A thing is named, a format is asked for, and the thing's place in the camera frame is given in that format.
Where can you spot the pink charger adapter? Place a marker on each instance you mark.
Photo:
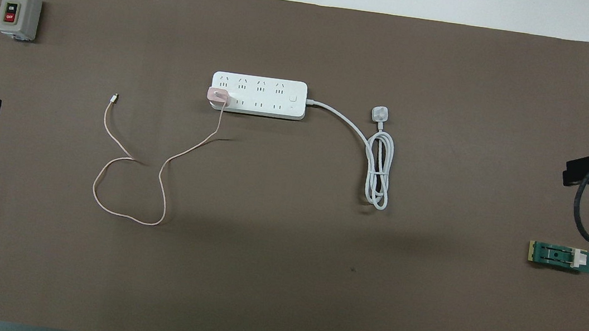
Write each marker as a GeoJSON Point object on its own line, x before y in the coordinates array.
{"type": "Point", "coordinates": [217, 95]}

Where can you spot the white power strip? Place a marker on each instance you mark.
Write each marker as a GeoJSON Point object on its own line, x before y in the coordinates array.
{"type": "Point", "coordinates": [263, 96]}

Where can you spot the green circuit board module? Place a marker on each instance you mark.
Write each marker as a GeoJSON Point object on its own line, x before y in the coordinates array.
{"type": "Point", "coordinates": [558, 257]}

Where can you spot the brown paper table mat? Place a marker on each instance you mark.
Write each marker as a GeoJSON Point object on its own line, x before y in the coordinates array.
{"type": "Point", "coordinates": [281, 271]}

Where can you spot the grey on-off switch box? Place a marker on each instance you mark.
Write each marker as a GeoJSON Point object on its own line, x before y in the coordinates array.
{"type": "Point", "coordinates": [18, 13]}

